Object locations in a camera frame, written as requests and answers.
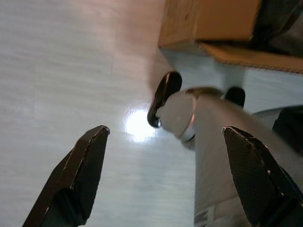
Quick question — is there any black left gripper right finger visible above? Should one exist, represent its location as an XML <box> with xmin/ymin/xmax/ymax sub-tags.
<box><xmin>222</xmin><ymin>126</ymin><xmax>303</xmax><ymax>227</ymax></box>

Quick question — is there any grey robot right leg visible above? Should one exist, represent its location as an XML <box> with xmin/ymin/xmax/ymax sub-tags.
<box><xmin>248</xmin><ymin>105</ymin><xmax>303</xmax><ymax>157</ymax></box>

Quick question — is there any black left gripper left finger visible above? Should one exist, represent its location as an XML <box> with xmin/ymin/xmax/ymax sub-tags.
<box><xmin>22</xmin><ymin>125</ymin><xmax>111</xmax><ymax>227</ymax></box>

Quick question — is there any brown cardboard box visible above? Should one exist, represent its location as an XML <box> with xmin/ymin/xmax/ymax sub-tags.
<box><xmin>158</xmin><ymin>0</ymin><xmax>303</xmax><ymax>74</ymax></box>

